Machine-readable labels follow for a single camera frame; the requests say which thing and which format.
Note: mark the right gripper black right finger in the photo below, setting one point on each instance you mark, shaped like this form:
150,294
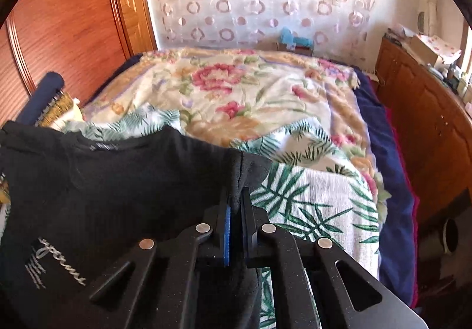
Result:
252,219

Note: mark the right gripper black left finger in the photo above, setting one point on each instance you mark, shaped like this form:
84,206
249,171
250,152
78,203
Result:
215,251

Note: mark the black t-shirt with print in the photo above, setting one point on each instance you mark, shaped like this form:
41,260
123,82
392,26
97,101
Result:
46,259

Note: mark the palm leaf patterned towel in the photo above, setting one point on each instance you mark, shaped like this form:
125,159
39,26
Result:
295,203

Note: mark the navy blue bed sheet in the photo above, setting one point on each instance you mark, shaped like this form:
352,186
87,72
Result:
398,238

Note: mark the floral bed blanket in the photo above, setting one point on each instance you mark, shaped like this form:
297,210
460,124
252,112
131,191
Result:
295,110

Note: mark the folded golden patterned cloth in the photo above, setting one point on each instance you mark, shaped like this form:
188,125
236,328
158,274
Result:
59,112

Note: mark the blue item on box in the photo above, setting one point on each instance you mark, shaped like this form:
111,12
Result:
291,41

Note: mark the wooden sideboard cabinet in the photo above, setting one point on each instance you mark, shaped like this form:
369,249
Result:
433,129

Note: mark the folded navy blue garment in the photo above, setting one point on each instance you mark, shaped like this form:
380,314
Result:
46,94

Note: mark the wooden wardrobe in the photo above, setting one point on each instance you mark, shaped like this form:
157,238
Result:
83,40

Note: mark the cardboard box with pink dots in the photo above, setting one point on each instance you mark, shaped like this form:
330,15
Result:
434,50

